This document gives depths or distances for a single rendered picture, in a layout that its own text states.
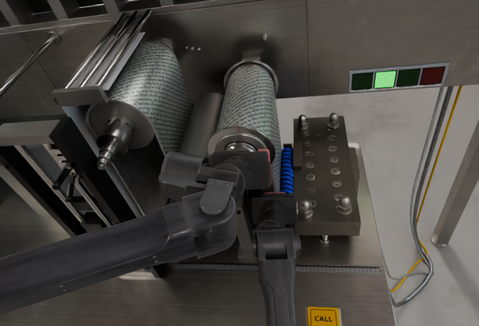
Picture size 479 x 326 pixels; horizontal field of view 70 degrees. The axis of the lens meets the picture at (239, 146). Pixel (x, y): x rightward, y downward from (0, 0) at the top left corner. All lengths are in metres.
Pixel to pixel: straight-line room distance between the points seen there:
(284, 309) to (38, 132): 0.51
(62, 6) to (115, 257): 0.79
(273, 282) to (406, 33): 0.69
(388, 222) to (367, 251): 1.16
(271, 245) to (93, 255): 0.32
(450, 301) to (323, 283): 1.13
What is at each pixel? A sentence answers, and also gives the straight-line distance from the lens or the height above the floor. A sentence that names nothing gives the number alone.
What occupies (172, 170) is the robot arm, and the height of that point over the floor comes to 1.42.
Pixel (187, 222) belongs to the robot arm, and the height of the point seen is 1.42.
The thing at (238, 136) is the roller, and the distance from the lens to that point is 0.71.
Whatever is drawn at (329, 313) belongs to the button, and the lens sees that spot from 0.90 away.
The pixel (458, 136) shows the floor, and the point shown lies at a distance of 2.72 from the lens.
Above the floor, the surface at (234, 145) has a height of 1.29.
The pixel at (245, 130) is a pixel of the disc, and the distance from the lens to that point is 0.70.
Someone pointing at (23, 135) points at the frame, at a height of 1.44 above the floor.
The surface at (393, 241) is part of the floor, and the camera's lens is 2.09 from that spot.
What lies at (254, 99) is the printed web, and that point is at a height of 1.31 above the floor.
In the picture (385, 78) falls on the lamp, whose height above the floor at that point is 1.19.
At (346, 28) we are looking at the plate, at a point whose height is 1.35.
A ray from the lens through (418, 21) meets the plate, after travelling 0.99.
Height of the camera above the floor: 1.77
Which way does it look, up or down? 43 degrees down
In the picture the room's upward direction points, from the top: 13 degrees counter-clockwise
